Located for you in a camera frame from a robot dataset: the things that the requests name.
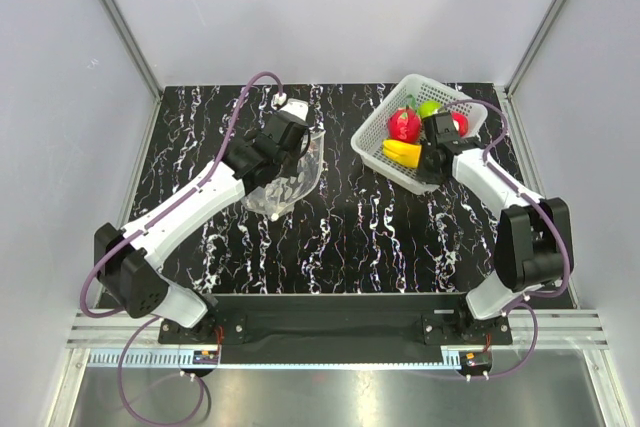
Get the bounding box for slotted white cable duct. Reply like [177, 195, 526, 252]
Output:
[88, 348, 219, 369]

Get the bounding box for black marble pattern mat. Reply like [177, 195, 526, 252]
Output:
[130, 83, 497, 294]

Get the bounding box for white plastic basket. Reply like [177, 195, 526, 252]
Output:
[351, 74, 487, 195]

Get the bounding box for red apple toy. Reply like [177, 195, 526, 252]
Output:
[451, 112, 469, 137]

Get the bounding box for left aluminium frame post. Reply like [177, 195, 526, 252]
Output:
[69, 0, 164, 103]

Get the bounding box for aluminium frame post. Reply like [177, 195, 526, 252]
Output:
[504, 0, 601, 98]
[69, 0, 164, 103]

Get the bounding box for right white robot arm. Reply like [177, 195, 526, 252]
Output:
[418, 113, 574, 344]

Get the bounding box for right aluminium frame post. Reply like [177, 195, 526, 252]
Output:
[504, 0, 601, 98]

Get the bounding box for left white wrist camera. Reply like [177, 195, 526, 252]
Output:
[271, 93, 309, 122]

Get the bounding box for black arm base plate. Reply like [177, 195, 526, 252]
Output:
[158, 293, 513, 368]

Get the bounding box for yellow banana bunch toy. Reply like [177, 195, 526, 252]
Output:
[382, 139, 422, 169]

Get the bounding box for green apple toy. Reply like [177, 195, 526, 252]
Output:
[418, 100, 442, 119]

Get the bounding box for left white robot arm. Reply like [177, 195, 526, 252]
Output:
[94, 101, 310, 343]

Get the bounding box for red dragon fruit toy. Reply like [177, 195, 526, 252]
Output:
[388, 107, 422, 143]

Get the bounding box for clear dotted zip top bag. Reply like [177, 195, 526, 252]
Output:
[241, 130, 325, 221]

